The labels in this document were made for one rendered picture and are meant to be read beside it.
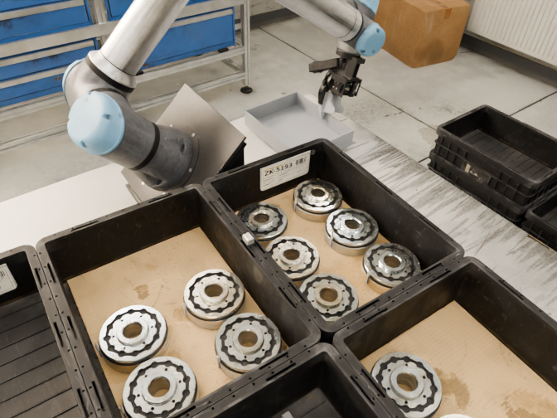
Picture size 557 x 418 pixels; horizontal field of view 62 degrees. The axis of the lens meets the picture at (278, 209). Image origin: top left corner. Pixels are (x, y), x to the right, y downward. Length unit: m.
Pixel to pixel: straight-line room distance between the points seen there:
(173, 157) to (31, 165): 1.74
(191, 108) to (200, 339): 0.58
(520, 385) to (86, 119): 0.89
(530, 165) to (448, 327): 1.18
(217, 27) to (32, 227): 1.90
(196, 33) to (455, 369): 2.36
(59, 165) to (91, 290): 1.82
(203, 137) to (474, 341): 0.68
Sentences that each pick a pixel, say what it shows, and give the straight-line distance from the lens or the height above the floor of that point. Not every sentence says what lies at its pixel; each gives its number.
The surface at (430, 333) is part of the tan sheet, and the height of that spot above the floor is 0.83.
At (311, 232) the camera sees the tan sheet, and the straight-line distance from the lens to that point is 0.94.
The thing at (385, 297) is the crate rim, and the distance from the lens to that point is 0.73.
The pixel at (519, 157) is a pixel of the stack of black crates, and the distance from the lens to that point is 1.97.
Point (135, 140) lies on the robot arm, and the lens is 1.00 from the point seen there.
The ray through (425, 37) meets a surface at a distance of 3.57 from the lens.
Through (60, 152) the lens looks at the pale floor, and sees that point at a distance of 2.77.
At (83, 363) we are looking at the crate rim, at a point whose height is 0.93.
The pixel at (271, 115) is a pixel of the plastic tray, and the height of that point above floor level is 0.72.
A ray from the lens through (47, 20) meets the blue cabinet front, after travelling 2.51.
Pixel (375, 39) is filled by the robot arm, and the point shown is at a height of 1.06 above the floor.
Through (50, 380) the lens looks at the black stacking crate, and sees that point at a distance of 0.81.
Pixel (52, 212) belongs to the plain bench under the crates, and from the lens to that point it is 1.27.
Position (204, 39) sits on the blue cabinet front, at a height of 0.40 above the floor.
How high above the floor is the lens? 1.50
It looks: 43 degrees down
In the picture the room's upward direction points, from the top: 2 degrees clockwise
